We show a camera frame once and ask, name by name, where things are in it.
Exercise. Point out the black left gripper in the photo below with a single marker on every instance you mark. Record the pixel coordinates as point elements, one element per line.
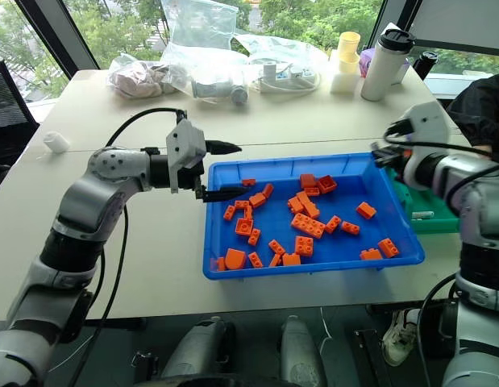
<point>189,177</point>

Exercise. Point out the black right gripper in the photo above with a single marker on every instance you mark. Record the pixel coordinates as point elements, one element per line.
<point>390,157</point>

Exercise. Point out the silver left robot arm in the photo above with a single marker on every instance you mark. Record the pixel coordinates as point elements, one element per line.
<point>92,189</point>

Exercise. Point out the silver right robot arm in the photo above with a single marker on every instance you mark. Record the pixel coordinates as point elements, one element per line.
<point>481,225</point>

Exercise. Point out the green plastic bin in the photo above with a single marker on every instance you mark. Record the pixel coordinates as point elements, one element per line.
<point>428,203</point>

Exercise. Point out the blue plastic bin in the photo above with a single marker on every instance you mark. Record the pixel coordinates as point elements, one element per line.
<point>346,258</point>

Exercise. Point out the small orange toy brick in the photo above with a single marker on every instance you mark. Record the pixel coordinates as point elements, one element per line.
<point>370,254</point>
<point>256,260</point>
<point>333,224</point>
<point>297,202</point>
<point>308,181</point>
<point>312,210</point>
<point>276,246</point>
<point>350,228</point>
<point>229,213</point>
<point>291,260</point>
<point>221,264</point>
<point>267,190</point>
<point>248,212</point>
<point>249,182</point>
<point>388,248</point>
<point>241,205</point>
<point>366,210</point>
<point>275,260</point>
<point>257,200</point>
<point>254,236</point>
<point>311,192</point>

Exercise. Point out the square orange toy brick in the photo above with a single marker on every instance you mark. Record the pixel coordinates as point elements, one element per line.
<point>327,184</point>
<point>303,246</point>
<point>244,227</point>

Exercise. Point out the white green battery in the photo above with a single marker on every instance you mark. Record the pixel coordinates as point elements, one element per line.
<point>423,214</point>

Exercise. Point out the white bottle in plastic bag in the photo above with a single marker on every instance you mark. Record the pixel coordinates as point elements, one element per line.
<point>223,92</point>

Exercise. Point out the white tumbler with black lid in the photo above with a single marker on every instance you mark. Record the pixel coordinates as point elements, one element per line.
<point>382,68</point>

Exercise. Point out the rounded orange toy brick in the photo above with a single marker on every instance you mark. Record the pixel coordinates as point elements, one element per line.
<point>235,259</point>

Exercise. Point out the purple box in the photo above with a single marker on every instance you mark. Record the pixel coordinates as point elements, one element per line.
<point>367,62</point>

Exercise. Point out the black bottle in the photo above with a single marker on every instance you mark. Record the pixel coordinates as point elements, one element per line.
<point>425,64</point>

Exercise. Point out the long orange toy brick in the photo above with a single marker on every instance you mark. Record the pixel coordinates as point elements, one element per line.
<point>308,225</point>

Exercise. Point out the person in black clothing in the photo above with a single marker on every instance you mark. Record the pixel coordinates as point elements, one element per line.
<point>481,109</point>

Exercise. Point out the white power strip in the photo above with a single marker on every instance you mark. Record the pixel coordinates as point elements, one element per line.
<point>289,78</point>

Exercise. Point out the pale yellow cup stack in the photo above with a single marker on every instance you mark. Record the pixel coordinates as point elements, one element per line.
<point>349,50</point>

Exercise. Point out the plastic bag with pink contents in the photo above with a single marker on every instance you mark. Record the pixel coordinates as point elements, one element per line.
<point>132,78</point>

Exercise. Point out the clear zip plastic bag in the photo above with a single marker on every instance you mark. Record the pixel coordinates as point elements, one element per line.
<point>198,28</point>

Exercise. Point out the small white cylinder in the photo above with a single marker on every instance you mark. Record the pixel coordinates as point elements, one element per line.
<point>55,142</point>

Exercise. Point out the white sneaker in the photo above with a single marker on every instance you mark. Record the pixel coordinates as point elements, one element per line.
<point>400,338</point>

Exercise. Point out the black mesh chair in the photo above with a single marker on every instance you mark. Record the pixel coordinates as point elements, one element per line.
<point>7,109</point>

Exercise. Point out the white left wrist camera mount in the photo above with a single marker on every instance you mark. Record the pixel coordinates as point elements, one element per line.
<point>186,143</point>

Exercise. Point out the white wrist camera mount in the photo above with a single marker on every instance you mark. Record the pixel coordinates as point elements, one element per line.
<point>186,143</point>
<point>428,121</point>

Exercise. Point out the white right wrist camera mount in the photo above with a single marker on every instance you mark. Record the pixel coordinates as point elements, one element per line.
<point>428,121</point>

